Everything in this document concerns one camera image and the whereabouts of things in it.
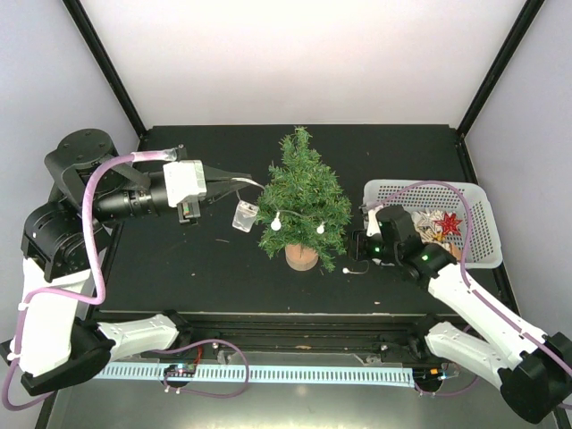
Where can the black frame post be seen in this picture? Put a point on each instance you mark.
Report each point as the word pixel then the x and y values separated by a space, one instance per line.
pixel 510 44
pixel 96 47

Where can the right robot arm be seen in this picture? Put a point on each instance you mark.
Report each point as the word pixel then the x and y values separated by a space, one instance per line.
pixel 529 367

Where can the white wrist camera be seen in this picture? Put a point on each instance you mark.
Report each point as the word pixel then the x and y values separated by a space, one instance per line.
pixel 372 224
pixel 184 181

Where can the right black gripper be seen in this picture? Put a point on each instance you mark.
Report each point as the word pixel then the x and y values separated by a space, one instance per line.
pixel 357 252

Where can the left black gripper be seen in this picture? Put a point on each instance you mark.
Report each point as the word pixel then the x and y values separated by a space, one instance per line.
pixel 219 182

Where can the left black frame post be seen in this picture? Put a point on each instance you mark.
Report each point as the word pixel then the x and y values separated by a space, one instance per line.
pixel 96 47

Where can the small green christmas tree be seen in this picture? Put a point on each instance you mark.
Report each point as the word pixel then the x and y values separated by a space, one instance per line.
pixel 303 203

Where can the white perforated plastic basket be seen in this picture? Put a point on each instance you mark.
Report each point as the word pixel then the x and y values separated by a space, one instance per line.
pixel 479 242

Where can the wooden tree base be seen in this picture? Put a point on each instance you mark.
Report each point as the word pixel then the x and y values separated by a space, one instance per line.
pixel 300 258

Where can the white slotted cable duct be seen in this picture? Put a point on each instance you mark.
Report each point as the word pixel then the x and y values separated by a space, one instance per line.
pixel 206 373

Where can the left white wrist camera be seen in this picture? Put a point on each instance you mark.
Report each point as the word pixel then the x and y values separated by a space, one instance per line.
pixel 184 181

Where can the clear battery box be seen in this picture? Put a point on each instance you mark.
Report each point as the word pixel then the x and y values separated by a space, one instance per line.
pixel 245 216

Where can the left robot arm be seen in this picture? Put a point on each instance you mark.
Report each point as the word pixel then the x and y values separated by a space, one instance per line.
pixel 94 188

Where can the red star ornament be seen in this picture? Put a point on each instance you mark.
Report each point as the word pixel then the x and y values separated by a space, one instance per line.
pixel 449 224

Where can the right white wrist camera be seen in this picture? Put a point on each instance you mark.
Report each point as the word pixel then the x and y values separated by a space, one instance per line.
pixel 372 224

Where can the right black frame post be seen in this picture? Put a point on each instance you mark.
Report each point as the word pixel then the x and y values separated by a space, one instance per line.
pixel 510 44

